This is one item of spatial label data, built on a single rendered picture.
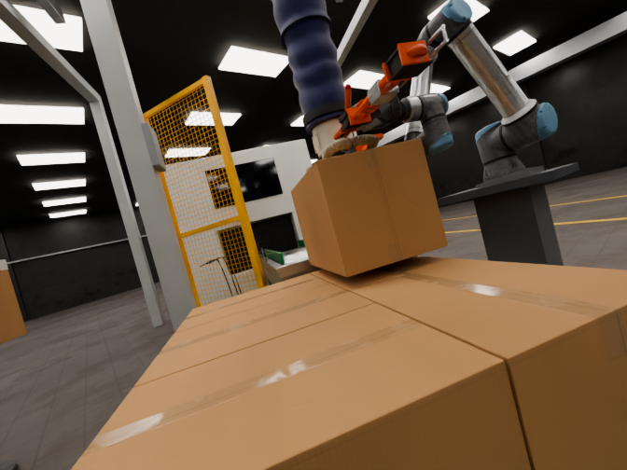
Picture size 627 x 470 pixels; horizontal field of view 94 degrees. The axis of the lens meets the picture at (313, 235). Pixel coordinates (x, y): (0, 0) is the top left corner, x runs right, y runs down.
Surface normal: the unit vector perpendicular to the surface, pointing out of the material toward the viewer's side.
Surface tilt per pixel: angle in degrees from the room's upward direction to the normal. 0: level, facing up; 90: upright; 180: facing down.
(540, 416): 90
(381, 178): 90
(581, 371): 90
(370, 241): 90
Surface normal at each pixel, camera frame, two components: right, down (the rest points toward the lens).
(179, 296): 0.24, -0.03
